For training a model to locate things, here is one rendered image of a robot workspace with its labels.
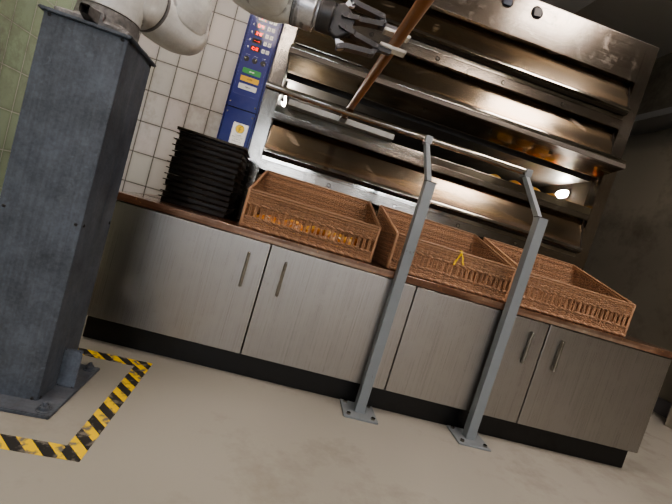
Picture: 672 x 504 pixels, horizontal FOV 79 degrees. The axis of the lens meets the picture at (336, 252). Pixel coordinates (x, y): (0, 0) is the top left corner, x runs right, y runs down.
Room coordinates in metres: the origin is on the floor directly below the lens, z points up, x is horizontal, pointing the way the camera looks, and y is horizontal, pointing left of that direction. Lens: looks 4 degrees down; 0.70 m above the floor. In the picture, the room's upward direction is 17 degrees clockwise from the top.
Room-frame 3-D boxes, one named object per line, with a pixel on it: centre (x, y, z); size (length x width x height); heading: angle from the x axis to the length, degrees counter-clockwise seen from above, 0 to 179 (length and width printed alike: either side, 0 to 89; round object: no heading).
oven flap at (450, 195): (2.20, -0.39, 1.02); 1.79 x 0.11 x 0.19; 97
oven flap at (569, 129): (2.20, -0.39, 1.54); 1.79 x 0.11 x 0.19; 97
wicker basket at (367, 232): (1.86, 0.15, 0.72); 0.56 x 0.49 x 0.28; 96
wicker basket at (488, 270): (1.93, -0.45, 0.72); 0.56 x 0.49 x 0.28; 98
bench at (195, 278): (1.90, -0.32, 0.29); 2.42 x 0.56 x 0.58; 97
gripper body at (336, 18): (1.04, 0.17, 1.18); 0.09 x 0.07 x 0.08; 98
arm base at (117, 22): (1.12, 0.77, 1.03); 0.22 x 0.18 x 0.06; 10
